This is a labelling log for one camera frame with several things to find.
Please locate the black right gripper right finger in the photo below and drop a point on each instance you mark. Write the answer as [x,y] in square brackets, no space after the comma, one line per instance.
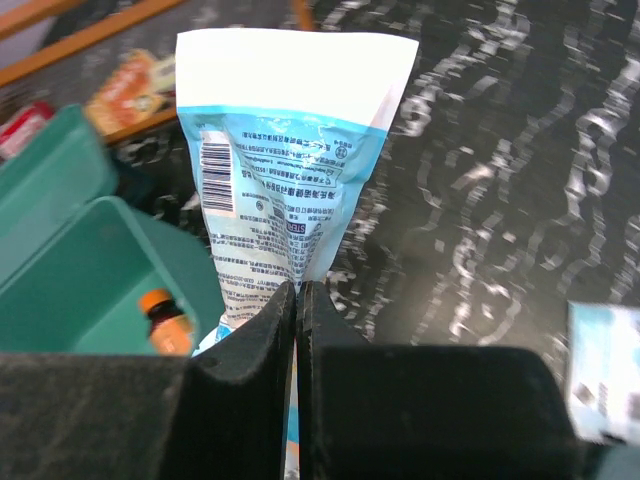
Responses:
[423,412]

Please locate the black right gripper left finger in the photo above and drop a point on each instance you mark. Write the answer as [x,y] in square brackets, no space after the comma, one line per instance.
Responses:
[219,415]

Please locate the brown bottle orange label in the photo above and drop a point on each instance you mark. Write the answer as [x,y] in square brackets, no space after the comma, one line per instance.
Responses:
[171,332]

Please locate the teal plastic medicine box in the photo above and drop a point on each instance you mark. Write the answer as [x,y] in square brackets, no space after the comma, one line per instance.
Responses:
[76,258]

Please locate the blue white swab bag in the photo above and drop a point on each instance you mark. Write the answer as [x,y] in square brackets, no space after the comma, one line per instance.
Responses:
[284,128]

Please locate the orange medicine box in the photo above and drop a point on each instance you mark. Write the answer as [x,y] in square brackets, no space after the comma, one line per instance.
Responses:
[127,97]

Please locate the long beige medicine box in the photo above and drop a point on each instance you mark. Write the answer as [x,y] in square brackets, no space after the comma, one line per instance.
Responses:
[162,75]

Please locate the red white medicine box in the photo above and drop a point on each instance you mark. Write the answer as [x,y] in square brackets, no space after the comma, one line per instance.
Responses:
[19,130]

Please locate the white blue flat sachet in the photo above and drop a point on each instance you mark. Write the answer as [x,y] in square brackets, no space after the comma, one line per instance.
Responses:
[602,384]

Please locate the orange wooden shelf rack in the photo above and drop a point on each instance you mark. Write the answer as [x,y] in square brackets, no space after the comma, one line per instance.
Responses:
[97,33]

